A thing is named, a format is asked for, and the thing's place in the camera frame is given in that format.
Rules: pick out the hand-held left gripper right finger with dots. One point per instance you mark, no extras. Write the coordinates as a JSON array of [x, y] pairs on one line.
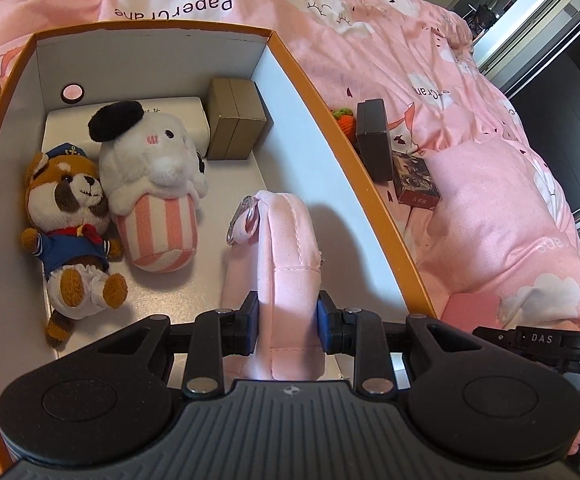
[[326, 327]]

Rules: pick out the dark grey box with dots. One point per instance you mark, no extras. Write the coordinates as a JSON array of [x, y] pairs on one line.
[[375, 145]]

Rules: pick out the dark sliding wardrobe door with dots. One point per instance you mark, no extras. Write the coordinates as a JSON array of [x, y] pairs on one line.
[[570, 110]]

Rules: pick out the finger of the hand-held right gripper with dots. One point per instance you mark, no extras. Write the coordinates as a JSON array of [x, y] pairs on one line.
[[495, 336]]

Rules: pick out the red panda sailor plush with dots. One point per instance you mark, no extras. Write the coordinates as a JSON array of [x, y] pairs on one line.
[[69, 195]]

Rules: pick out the pink snap wallet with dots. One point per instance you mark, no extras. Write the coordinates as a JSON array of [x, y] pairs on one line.
[[470, 310]]

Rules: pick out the illustrated card deck box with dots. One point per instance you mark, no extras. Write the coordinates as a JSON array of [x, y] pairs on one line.
[[415, 180]]

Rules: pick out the white plush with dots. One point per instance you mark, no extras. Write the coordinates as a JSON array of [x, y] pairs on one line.
[[159, 150]]

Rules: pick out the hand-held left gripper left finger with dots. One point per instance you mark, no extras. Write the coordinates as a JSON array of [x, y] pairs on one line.
[[250, 325]]

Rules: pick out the orange crochet toy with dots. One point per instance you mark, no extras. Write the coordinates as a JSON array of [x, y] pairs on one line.
[[346, 122]]

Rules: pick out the pink cloud print duvet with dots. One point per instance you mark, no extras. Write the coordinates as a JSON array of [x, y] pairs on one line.
[[495, 235]]

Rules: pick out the orange cardboard box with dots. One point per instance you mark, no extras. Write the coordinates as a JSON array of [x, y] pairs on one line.
[[290, 125]]

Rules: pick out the small tan box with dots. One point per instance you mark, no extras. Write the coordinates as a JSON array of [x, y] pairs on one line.
[[237, 120]]

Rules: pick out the pink fabric pouch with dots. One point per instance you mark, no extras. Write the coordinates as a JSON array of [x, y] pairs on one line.
[[285, 260]]

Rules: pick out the long white box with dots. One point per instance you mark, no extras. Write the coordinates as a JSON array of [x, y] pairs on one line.
[[179, 110]]

